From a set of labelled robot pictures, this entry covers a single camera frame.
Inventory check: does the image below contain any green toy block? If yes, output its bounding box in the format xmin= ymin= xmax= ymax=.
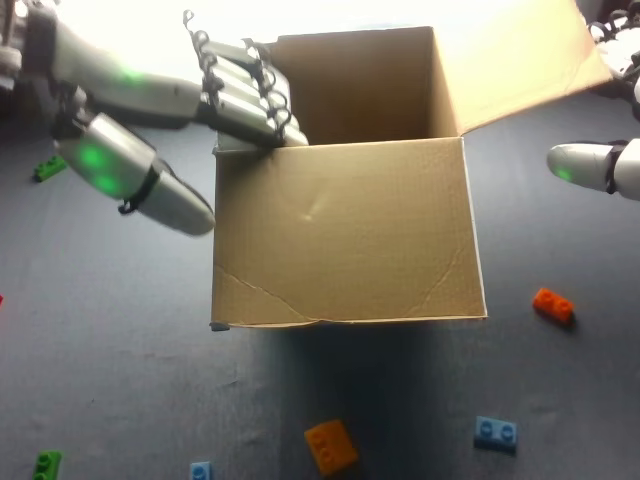
xmin=32 ymin=449 xmax=65 ymax=480
xmin=32 ymin=155 xmax=69 ymax=182

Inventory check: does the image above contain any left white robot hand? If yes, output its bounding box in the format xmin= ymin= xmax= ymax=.
xmin=49 ymin=9 xmax=311 ymax=239

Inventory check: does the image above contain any small orange toy block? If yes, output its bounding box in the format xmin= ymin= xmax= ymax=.
xmin=532 ymin=288 xmax=576 ymax=326

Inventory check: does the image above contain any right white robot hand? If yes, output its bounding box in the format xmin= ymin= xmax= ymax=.
xmin=546 ymin=7 xmax=640 ymax=202

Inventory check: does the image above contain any grey table cloth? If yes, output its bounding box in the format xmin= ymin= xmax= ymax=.
xmin=0 ymin=0 xmax=640 ymax=480

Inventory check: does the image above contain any light blue toy block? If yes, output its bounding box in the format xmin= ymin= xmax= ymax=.
xmin=473 ymin=415 xmax=519 ymax=454

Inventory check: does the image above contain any large yellow-orange toy block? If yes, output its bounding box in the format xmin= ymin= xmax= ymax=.
xmin=303 ymin=419 xmax=359 ymax=476

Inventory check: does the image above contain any brown cardboard box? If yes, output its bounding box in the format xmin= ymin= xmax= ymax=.
xmin=208 ymin=0 xmax=614 ymax=334

